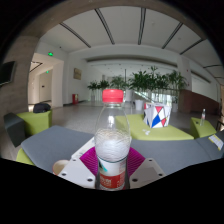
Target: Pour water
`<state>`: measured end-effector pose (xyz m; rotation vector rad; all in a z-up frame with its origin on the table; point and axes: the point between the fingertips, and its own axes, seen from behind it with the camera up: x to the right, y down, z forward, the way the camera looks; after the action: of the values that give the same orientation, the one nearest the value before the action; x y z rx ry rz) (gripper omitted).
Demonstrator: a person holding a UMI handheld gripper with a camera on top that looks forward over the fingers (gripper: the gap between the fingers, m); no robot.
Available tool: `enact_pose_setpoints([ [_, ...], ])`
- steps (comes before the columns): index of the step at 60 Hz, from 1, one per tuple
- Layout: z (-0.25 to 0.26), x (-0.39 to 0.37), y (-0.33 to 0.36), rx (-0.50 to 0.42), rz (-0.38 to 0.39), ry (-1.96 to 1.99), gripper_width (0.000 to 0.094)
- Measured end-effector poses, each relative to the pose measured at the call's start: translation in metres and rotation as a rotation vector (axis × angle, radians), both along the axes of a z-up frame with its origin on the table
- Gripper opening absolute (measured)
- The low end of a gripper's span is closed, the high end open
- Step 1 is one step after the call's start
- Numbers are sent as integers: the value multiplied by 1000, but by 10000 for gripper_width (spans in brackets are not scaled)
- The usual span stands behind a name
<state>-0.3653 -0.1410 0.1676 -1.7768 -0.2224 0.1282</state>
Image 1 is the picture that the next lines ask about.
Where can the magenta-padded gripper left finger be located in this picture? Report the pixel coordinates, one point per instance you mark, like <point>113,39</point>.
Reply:
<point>75,172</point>

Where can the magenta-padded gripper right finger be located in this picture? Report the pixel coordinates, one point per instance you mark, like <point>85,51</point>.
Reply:
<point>146,172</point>

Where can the clear red-capped water bottle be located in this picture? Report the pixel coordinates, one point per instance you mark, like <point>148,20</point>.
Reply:
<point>112,143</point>

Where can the large lime green low table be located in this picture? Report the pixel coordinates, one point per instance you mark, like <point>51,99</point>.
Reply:
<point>156,133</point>

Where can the white red blue geometric cube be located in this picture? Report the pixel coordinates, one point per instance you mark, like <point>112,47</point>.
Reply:
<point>156,116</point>

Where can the lime green cube seat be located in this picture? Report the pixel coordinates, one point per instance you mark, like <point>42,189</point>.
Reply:
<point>36,122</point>

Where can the small lime green low table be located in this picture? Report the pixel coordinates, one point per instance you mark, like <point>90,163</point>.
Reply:
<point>201,130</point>

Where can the black bag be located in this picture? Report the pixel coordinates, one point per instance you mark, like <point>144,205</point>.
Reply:
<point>41,107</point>

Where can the red fire extinguisher cabinet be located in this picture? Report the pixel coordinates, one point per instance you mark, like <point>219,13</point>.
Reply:
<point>75,99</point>

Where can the dark grey cube seat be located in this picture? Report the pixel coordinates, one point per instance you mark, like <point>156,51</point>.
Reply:
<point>13,128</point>

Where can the group of potted plants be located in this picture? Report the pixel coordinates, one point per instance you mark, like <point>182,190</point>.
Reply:
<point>143,81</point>

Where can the green exit sign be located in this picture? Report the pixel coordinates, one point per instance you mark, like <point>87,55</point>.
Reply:
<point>50,54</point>

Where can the yellow wall plaque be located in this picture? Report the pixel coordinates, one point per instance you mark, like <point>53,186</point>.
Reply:
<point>77,74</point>

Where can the black wall screen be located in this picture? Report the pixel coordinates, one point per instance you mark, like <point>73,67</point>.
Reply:
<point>6,72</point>

